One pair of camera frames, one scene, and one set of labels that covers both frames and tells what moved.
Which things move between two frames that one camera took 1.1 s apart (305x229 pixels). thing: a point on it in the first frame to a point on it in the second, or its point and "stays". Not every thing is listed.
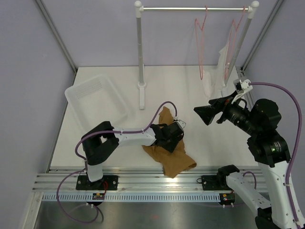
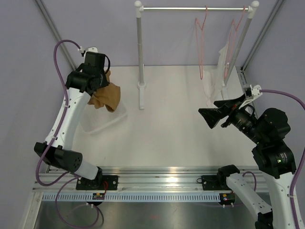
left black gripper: (170, 147) to (105, 81)
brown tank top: (173, 162) to (108, 95)
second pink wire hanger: (229, 56) stays
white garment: (213, 78) stays
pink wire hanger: (201, 29) stays
